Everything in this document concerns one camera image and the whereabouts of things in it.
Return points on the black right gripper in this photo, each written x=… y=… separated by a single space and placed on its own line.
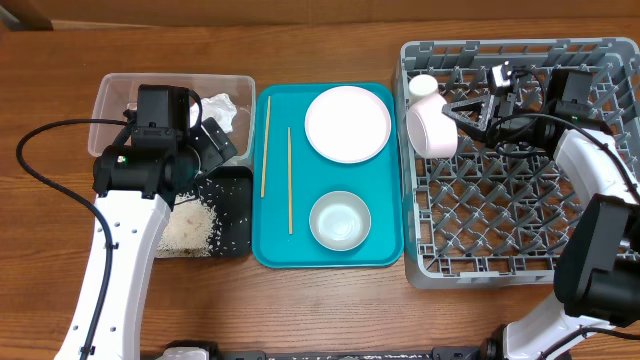
x=483 y=109

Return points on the pink bowl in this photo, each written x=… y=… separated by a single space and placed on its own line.
x=432 y=134

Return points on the white paper cup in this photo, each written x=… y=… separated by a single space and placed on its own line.
x=421 y=86

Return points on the white grey bowl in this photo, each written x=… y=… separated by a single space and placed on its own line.
x=340 y=221

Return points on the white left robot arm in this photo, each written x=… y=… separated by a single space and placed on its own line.
x=160 y=152

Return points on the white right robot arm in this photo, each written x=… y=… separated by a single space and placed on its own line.
x=594 y=290

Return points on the grey dishwasher rack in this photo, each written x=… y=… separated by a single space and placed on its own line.
x=482 y=219

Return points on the black food waste tray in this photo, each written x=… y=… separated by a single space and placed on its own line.
x=232 y=220

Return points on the white pink plate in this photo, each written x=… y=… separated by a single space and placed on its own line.
x=347 y=124

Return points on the teal plastic tray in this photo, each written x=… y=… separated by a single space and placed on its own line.
x=376 y=181

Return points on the right wooden chopstick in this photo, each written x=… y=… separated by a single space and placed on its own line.
x=290 y=181

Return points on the wooden chopstick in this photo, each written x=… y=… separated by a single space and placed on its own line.
x=265 y=147
x=290 y=181

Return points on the left wooden chopstick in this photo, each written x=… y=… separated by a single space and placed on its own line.
x=265 y=147

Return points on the crumpled white napkin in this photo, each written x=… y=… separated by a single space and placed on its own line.
x=221 y=108

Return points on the pile of rice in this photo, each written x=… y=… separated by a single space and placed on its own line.
x=187 y=230

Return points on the clear plastic bin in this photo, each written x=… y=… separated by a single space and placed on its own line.
x=119 y=91

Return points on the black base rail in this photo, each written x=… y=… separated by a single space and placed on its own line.
x=183 y=349

